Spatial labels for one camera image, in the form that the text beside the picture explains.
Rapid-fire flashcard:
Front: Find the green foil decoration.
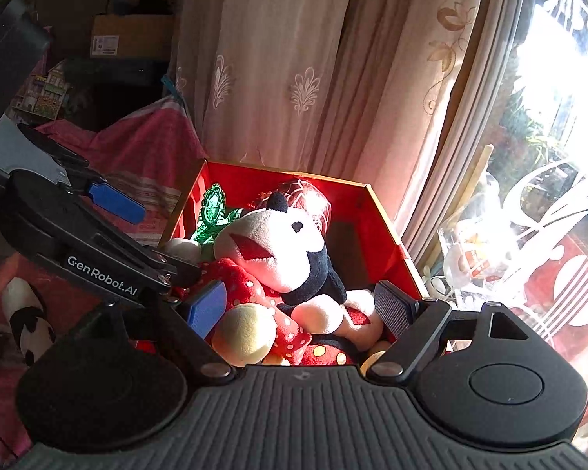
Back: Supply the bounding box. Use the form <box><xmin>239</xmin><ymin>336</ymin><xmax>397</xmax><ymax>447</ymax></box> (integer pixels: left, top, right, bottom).
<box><xmin>191</xmin><ymin>184</ymin><xmax>244</xmax><ymax>245</ymax></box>

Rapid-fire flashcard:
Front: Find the black white panda plush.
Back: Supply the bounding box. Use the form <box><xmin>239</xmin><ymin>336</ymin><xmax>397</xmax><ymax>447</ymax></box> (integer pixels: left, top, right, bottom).
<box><xmin>1</xmin><ymin>277</ymin><xmax>56</xmax><ymax>366</ymax></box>

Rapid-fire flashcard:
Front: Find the brown cardboard box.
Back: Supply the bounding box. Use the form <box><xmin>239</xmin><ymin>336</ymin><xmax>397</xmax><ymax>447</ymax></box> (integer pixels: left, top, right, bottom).
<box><xmin>90</xmin><ymin>14</ymin><xmax>175</xmax><ymax>60</ymax></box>

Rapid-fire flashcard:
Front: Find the miniature house model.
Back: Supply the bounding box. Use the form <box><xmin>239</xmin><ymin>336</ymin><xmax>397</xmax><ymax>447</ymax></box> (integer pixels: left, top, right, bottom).
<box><xmin>11</xmin><ymin>61</ymin><xmax>70</xmax><ymax>120</ymax></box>

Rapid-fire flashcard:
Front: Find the beige embroidered curtain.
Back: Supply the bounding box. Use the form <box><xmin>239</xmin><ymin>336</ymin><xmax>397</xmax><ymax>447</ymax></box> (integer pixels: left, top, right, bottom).
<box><xmin>171</xmin><ymin>0</ymin><xmax>532</xmax><ymax>260</ymax></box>

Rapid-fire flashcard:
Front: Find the red gift box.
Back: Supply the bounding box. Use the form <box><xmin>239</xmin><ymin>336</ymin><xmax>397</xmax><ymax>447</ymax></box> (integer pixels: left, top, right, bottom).
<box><xmin>160</xmin><ymin>161</ymin><xmax>425</xmax><ymax>299</ymax></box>

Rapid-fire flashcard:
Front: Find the Minnie mouse plush toy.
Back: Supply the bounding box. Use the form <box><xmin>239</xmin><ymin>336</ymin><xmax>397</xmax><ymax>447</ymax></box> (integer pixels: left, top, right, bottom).
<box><xmin>163</xmin><ymin>192</ymin><xmax>390</xmax><ymax>367</ymax></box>

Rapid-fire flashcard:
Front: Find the pink patterned bed cloth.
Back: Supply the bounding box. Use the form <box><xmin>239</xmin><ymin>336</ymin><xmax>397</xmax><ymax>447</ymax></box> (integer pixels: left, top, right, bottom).
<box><xmin>0</xmin><ymin>97</ymin><xmax>205</xmax><ymax>469</ymax></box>

